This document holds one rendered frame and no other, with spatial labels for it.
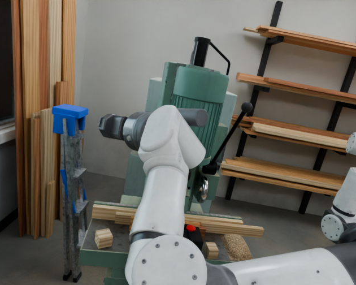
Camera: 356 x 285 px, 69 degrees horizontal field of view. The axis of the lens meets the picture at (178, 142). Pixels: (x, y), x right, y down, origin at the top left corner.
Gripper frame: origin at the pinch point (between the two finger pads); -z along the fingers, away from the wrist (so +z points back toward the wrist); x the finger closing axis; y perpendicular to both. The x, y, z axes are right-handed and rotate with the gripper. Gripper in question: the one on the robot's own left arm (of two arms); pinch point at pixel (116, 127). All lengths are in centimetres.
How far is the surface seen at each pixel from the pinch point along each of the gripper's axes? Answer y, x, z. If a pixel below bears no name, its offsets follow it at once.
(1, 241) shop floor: -99, 16, -168
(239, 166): -10, 215, -103
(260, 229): -28, 68, 8
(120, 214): -30.7, 21.7, -23.0
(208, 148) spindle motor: -0.3, 34.6, 2.2
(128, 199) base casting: -34, 45, -54
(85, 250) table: -39.5, 6.9, -16.1
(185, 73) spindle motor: 21.0, 20.0, -0.3
